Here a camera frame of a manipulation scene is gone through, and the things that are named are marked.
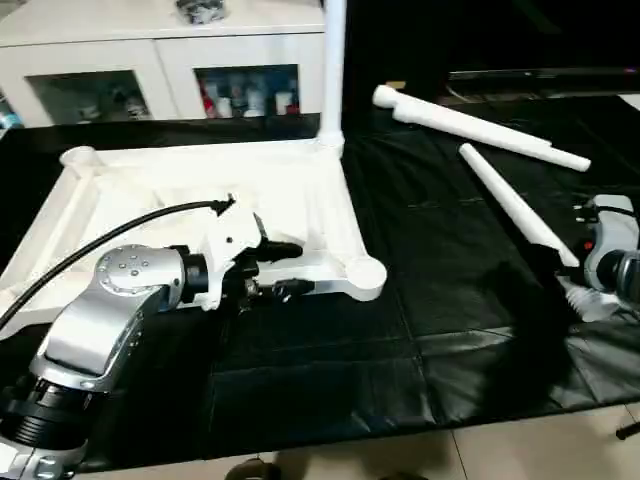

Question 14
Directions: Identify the cyan plastic item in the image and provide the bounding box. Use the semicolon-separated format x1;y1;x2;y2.
0;95;23;133

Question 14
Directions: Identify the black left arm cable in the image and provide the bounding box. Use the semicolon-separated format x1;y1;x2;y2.
0;197;237;333

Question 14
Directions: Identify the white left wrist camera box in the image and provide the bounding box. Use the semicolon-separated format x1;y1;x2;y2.
193;204;267;313

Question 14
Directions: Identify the white glass door cabinet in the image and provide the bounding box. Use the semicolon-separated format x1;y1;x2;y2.
0;0;330;129

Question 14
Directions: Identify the white plastic table top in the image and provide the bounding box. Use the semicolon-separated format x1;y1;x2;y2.
0;138;389;333

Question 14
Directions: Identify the black work mat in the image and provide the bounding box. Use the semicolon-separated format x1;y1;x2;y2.
0;95;640;471

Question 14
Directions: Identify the grey metallic ornament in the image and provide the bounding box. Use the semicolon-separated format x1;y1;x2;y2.
177;0;227;27

